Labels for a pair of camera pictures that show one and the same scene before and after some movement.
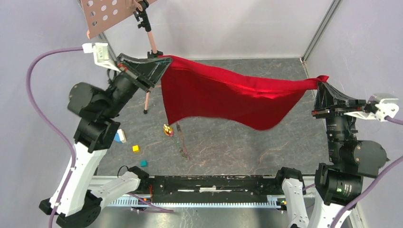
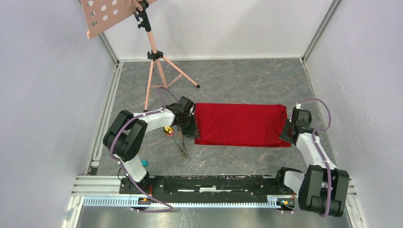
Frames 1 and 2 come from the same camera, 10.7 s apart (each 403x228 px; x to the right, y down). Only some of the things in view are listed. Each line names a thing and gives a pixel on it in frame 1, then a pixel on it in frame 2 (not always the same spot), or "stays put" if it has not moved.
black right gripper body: [356, 105] -> [284, 133]
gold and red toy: [168, 130] stays put
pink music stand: [98, 13] stays put
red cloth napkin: [193, 89] -> [240, 124]
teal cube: [144, 163] stays put
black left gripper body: [130, 77] -> [188, 125]
